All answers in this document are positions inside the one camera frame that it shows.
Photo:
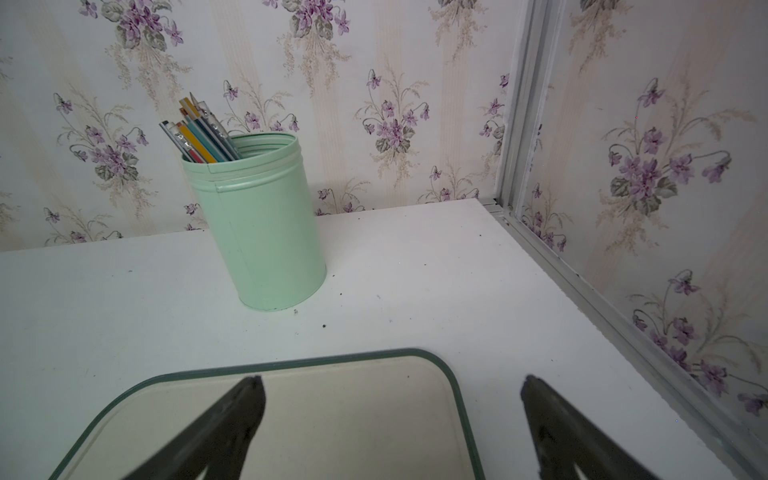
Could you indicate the beige cutting board green rim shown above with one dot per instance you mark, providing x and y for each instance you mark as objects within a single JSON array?
[{"x": 396, "y": 414}]

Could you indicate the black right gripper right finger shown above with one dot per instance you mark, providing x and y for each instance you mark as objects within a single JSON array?
[{"x": 567, "y": 444}]

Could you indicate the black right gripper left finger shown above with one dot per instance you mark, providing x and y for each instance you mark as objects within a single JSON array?
[{"x": 215, "y": 445}]

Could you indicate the coloured pencils bundle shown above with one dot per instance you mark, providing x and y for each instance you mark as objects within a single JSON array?
[{"x": 199, "y": 136}]

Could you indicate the mint green tin cup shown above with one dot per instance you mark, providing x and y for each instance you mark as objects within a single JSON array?
[{"x": 260, "y": 212}]

